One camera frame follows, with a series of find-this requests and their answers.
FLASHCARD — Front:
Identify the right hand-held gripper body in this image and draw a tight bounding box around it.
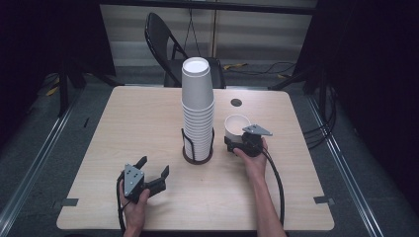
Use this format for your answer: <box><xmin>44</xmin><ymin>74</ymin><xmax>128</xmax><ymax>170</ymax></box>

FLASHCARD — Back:
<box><xmin>237</xmin><ymin>123</ymin><xmax>274</xmax><ymax>158</ymax></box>

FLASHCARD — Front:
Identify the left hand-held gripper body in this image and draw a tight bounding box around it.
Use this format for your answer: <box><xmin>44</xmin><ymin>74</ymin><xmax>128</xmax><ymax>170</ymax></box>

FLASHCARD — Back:
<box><xmin>122</xmin><ymin>163</ymin><xmax>154</xmax><ymax>203</ymax></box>

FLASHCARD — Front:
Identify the single white paper cup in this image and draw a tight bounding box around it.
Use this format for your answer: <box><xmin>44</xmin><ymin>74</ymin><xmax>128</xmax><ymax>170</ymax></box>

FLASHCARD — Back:
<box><xmin>223</xmin><ymin>114</ymin><xmax>252</xmax><ymax>145</ymax></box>

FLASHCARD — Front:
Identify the black wire cup holder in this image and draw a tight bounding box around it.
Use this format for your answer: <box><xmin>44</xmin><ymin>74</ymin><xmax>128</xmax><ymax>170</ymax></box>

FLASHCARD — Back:
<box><xmin>180</xmin><ymin>126</ymin><xmax>215</xmax><ymax>166</ymax></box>

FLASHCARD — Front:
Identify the stack of white paper cups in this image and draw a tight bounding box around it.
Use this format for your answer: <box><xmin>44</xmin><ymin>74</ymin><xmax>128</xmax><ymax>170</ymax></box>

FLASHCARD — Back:
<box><xmin>180</xmin><ymin>56</ymin><xmax>215</xmax><ymax>162</ymax></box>

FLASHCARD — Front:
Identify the person's right hand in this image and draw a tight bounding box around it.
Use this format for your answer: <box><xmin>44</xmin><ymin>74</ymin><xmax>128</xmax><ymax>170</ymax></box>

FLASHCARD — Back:
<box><xmin>232</xmin><ymin>137</ymin><xmax>269</xmax><ymax>181</ymax></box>

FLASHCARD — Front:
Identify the person's left hand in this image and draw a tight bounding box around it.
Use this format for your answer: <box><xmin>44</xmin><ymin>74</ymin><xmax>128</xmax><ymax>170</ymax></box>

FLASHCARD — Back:
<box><xmin>118</xmin><ymin>188</ymin><xmax>151</xmax><ymax>231</ymax></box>

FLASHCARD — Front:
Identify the grey tape strip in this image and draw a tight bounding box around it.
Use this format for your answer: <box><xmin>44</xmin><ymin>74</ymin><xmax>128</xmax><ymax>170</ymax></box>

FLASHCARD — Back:
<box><xmin>312</xmin><ymin>195</ymin><xmax>336</xmax><ymax>205</ymax></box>
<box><xmin>52</xmin><ymin>197</ymin><xmax>80</xmax><ymax>210</ymax></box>

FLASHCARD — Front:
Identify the yellow floor tape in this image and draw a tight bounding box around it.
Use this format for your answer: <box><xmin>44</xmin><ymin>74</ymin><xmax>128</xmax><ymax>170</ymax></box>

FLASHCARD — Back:
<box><xmin>222</xmin><ymin>62</ymin><xmax>249</xmax><ymax>71</ymax></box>

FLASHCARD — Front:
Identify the dark metal stand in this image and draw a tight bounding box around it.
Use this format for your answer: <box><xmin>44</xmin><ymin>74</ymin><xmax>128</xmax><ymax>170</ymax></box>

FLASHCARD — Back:
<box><xmin>56</xmin><ymin>63</ymin><xmax>87</xmax><ymax>118</ymax></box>

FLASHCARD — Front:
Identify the black folding chair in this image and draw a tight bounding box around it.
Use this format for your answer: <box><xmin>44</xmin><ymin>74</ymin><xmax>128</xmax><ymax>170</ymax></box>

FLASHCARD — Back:
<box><xmin>143</xmin><ymin>12</ymin><xmax>227</xmax><ymax>90</ymax></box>

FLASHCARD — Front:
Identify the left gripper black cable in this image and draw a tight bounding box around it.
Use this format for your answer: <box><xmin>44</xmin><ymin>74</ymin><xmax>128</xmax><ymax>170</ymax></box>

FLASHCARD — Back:
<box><xmin>115</xmin><ymin>173</ymin><xmax>128</xmax><ymax>236</ymax></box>

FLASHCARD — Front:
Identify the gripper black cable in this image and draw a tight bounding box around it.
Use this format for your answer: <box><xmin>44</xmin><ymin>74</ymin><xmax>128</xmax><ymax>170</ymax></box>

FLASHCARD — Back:
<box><xmin>115</xmin><ymin>173</ymin><xmax>128</xmax><ymax>236</ymax></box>
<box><xmin>261</xmin><ymin>148</ymin><xmax>287</xmax><ymax>229</ymax></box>

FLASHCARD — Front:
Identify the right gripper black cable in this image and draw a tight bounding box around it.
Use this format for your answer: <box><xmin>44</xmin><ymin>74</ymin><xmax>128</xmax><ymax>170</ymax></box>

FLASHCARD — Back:
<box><xmin>261</xmin><ymin>148</ymin><xmax>287</xmax><ymax>229</ymax></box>

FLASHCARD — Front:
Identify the bundle of black cables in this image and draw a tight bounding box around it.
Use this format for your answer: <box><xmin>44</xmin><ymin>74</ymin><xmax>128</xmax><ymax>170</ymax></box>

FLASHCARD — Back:
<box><xmin>301</xmin><ymin>80</ymin><xmax>338</xmax><ymax>151</ymax></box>

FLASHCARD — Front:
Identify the black floor cable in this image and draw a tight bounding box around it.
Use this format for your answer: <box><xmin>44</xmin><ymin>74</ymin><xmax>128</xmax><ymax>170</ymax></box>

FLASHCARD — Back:
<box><xmin>226</xmin><ymin>60</ymin><xmax>297</xmax><ymax>77</ymax></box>

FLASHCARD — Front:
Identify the metal floor rail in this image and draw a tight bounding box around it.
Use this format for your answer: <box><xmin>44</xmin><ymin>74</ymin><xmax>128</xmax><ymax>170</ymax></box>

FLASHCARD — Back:
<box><xmin>305</xmin><ymin>94</ymin><xmax>385</xmax><ymax>237</ymax></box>
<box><xmin>0</xmin><ymin>98</ymin><xmax>82</xmax><ymax>231</ymax></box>

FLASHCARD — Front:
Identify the thin hanging black cable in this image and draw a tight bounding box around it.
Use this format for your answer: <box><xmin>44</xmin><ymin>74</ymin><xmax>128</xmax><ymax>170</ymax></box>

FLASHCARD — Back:
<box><xmin>183</xmin><ymin>8</ymin><xmax>200</xmax><ymax>58</ymax></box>

